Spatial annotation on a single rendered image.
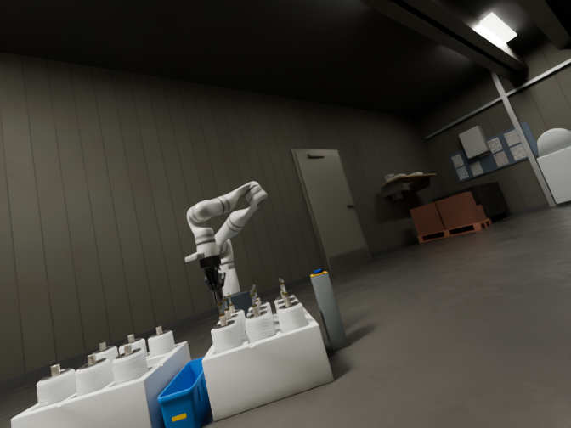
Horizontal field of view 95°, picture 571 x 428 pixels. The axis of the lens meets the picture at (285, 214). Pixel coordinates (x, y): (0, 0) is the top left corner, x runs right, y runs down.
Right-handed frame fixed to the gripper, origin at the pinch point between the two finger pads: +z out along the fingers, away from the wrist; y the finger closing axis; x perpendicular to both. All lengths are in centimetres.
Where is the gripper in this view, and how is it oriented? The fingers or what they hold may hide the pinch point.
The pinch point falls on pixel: (217, 295)
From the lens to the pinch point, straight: 100.9
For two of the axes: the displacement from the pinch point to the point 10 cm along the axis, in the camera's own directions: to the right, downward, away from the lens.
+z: 2.6, 9.5, -1.6
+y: -7.0, 3.0, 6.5
